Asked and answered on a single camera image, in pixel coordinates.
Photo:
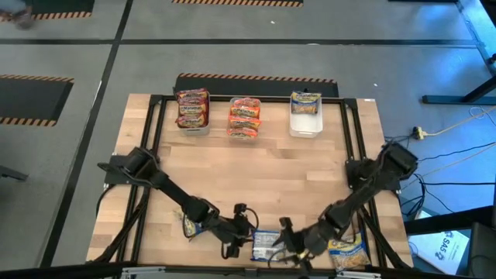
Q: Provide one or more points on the dark grey chair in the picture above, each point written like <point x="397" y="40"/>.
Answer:
<point x="482" y="252"/>

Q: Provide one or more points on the dark grey furniture foot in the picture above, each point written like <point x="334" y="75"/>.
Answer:
<point x="11" y="173"/>

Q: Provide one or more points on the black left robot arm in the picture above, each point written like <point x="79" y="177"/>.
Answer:
<point x="174" y="193"/>

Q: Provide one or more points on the white plastic bin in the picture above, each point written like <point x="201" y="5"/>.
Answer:
<point x="306" y="126"/>

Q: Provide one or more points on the black beam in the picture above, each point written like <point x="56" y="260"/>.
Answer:
<point x="445" y="222"/>

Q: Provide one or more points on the clear plastic bin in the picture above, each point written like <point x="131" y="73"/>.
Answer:
<point x="244" y="140"/>

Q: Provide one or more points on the white printed box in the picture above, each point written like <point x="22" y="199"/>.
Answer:
<point x="438" y="252"/>

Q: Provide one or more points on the black hazard-striped floor mat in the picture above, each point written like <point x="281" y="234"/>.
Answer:
<point x="35" y="100"/>
<point x="58" y="5"/>
<point x="255" y="88"/>
<point x="232" y="3"/>

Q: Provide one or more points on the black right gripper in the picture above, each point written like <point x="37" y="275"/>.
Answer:
<point x="310" y="240"/>

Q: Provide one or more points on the yellow power plug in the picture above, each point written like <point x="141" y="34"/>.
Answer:
<point x="418" y="133"/>

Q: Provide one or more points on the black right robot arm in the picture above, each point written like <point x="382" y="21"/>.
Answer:
<point x="399" y="160"/>

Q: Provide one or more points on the desk with black legs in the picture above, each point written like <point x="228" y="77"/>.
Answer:
<point x="445" y="100"/>

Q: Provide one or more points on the blue Maruchan ramen packet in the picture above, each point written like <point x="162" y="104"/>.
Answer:
<point x="348" y="253"/>
<point x="263" y="248"/>
<point x="306" y="104"/>
<point x="190" y="230"/>

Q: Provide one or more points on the grey translucent plastic bin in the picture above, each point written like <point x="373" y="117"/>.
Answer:
<point x="195" y="132"/>

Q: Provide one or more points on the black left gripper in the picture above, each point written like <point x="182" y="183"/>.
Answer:
<point x="232" y="232"/>

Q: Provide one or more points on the silver aluminium extrusion bar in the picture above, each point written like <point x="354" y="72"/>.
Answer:
<point x="358" y="275"/>
<point x="143" y="270"/>

